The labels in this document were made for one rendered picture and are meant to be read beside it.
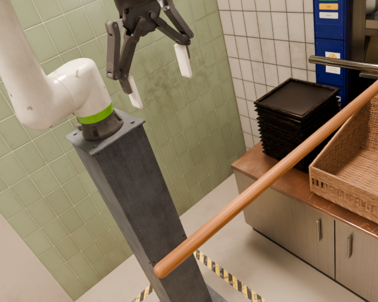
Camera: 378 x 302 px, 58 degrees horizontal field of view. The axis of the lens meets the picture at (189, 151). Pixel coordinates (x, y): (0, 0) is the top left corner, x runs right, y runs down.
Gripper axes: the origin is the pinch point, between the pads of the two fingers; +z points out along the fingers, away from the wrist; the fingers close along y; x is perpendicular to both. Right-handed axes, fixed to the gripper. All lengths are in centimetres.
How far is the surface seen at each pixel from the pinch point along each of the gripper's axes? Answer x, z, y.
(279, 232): -23, 125, -59
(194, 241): 14.9, 25.9, 12.7
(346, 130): -4, 70, -90
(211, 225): 14.9, 25.6, 7.6
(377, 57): -3, 44, -112
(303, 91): -28, 57, -93
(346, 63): 2, 29, -74
